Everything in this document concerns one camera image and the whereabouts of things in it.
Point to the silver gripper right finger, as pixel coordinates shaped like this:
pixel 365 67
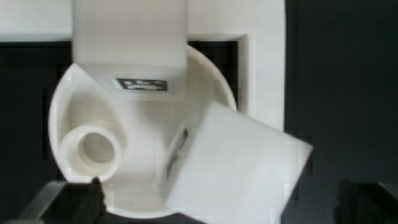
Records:
pixel 367 203

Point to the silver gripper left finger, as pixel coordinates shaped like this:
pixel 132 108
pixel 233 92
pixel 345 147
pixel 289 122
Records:
pixel 66 204

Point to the white round stool seat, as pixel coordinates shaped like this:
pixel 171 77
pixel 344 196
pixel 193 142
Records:
pixel 113 133

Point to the white right wall rail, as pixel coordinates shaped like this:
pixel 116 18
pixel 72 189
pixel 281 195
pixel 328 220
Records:
pixel 249 21

